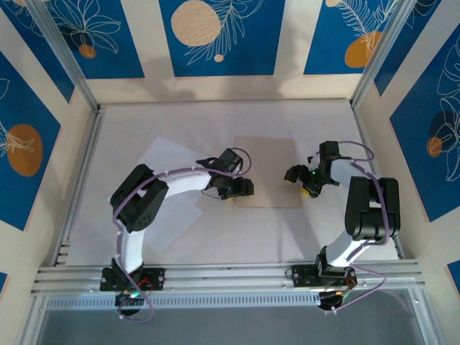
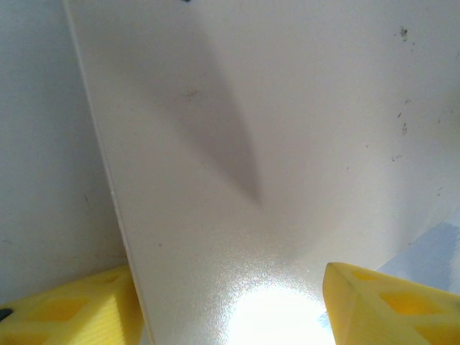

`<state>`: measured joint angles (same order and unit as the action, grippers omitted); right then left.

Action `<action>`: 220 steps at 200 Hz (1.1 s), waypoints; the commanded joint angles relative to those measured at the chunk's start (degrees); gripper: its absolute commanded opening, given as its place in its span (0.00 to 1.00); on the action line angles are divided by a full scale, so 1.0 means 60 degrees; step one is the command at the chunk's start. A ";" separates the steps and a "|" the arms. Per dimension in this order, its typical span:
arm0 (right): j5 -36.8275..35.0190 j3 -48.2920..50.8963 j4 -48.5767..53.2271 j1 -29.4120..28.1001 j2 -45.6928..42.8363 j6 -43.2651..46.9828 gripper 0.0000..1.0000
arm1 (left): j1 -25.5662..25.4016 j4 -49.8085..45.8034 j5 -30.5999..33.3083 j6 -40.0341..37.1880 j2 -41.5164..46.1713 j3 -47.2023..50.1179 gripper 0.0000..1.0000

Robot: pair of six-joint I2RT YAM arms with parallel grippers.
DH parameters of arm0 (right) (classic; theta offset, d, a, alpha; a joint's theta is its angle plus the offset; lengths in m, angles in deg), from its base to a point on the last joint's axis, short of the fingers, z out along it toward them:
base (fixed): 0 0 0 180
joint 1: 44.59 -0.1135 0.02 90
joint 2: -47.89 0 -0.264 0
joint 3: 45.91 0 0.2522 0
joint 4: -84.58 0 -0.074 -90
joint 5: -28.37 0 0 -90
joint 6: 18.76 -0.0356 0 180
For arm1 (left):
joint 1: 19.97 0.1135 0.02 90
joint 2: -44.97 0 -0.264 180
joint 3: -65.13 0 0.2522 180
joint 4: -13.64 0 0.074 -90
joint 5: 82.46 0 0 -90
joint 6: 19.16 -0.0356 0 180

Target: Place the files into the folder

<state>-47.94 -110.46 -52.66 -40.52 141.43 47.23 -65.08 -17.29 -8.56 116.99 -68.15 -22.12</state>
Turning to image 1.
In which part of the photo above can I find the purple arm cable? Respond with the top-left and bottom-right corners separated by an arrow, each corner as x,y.
113,147 -> 252,323
319,141 -> 390,314

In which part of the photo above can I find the slotted grey cable duct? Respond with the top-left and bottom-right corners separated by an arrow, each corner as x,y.
45,291 -> 323,311

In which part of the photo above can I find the beige cardboard sheet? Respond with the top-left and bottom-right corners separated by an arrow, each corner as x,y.
232,135 -> 303,209

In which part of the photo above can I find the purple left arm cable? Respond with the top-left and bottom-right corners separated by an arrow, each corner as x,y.
113,147 -> 252,323

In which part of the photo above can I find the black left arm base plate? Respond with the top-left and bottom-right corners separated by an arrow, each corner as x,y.
99,266 -> 167,293

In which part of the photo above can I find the aluminium frame post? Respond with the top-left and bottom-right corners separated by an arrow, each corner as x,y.
25,0 -> 101,113
350,0 -> 420,109

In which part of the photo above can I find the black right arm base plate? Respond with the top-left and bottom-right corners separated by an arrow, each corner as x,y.
291,264 -> 359,289

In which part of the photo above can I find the black controller board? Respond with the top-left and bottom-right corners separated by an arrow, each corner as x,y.
318,289 -> 348,313
114,291 -> 145,318

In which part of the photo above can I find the long aluminium frame rail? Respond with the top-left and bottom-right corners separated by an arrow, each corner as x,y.
30,259 -> 425,298

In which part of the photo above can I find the grey panel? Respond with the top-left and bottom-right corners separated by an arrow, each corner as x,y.
35,287 -> 431,345

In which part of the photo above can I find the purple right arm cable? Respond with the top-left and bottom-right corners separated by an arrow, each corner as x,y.
319,141 -> 390,314

